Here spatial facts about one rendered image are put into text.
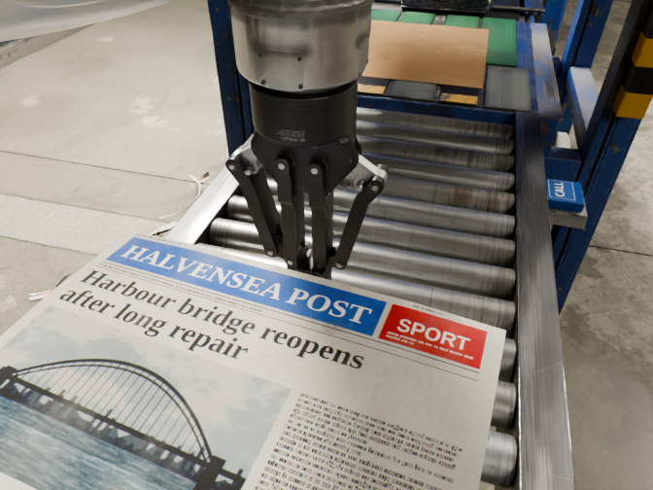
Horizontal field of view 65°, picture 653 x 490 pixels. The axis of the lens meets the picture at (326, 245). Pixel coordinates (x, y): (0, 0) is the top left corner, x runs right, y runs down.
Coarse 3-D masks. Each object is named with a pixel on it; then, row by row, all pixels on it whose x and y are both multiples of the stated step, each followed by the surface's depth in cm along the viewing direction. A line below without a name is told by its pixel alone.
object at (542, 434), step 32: (544, 192) 84; (544, 224) 77; (544, 256) 72; (544, 288) 67; (544, 320) 62; (544, 352) 58; (544, 384) 55; (544, 416) 52; (544, 448) 49; (544, 480) 47
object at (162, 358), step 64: (128, 256) 37; (192, 256) 36; (64, 320) 31; (128, 320) 31; (192, 320) 31; (256, 320) 31; (320, 320) 31; (384, 320) 31; (448, 320) 31; (0, 384) 28; (64, 384) 28; (128, 384) 28; (192, 384) 28; (256, 384) 28; (320, 384) 27; (384, 384) 27; (448, 384) 27; (128, 448) 25; (192, 448) 25; (256, 448) 25; (320, 448) 25; (384, 448) 25; (448, 448) 25
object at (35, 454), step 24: (0, 432) 26; (24, 432) 26; (0, 456) 25; (24, 456) 25; (48, 456) 25; (72, 456) 25; (24, 480) 24; (48, 480) 24; (72, 480) 24; (96, 480) 24; (120, 480) 24; (144, 480) 24
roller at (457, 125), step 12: (360, 108) 109; (360, 120) 108; (372, 120) 108; (384, 120) 107; (396, 120) 107; (408, 120) 106; (420, 120) 106; (432, 120) 105; (444, 120) 105; (456, 120) 105; (456, 132) 104; (468, 132) 104; (480, 132) 103; (492, 132) 103; (504, 132) 102
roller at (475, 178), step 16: (368, 160) 93; (384, 160) 92; (400, 160) 92; (416, 160) 92; (400, 176) 92; (416, 176) 91; (432, 176) 90; (448, 176) 90; (464, 176) 89; (480, 176) 89; (496, 176) 88; (512, 176) 88; (512, 192) 88
